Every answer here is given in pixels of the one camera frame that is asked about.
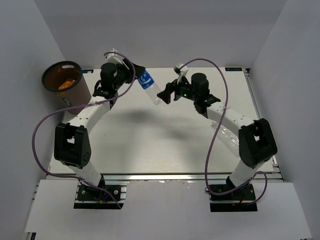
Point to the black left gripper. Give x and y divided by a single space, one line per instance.
129 72

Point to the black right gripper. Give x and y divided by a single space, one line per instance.
166 94

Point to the blue label clear bottle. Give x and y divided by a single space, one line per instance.
150 87

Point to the orange juice bottle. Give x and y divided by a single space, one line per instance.
62 87

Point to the clear bottle blue-white cap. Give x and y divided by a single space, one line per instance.
229 139

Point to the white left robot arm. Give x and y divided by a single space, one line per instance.
71 141

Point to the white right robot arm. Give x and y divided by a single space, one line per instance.
256 140

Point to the small sticker near bin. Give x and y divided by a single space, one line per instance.
87 71

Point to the brown cylindrical bin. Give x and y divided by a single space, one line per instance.
56 74

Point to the blue table label sticker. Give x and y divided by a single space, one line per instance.
233 69

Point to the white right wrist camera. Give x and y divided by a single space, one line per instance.
181 70

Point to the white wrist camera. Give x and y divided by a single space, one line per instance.
111 57
181 70

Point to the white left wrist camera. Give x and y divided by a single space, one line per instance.
111 57

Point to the aluminium front rail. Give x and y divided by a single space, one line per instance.
164 177

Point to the aluminium rail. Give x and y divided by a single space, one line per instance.
275 174
164 177

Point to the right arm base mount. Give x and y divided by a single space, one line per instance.
238 201

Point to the aluminium right side rail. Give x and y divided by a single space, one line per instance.
275 174

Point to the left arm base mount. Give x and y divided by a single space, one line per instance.
88 198

